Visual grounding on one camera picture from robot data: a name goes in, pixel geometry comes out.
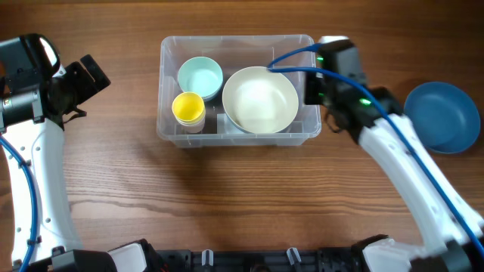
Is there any cream plate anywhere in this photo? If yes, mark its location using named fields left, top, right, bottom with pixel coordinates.
left=222, top=66, right=299, bottom=134

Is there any yellow plastic cup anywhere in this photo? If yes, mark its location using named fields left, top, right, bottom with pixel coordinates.
left=172, top=92, right=206, bottom=124

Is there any dark blue plate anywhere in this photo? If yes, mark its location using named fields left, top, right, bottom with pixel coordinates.
left=404, top=82, right=481, bottom=154

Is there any mint green bowl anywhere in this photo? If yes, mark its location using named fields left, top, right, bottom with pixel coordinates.
left=178, top=57, right=224, bottom=101

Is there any pink plastic cup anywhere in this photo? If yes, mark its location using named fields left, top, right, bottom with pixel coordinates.
left=182, top=123, right=204, bottom=134

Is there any cream plastic cup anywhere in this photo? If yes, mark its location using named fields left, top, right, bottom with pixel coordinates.
left=176, top=118, right=205, bottom=127

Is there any blue plate front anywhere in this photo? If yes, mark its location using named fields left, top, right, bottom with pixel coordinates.
left=231, top=123, right=249, bottom=134

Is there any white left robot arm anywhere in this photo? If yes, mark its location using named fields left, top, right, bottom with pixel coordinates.
left=1, top=55, right=169, bottom=271

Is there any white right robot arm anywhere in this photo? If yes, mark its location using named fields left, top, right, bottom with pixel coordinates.
left=305, top=68, right=483, bottom=271

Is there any clear plastic storage bin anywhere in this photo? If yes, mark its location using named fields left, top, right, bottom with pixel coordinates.
left=157, top=34, right=321, bottom=148

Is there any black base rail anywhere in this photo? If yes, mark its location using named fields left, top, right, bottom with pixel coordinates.
left=157, top=247, right=370, bottom=272

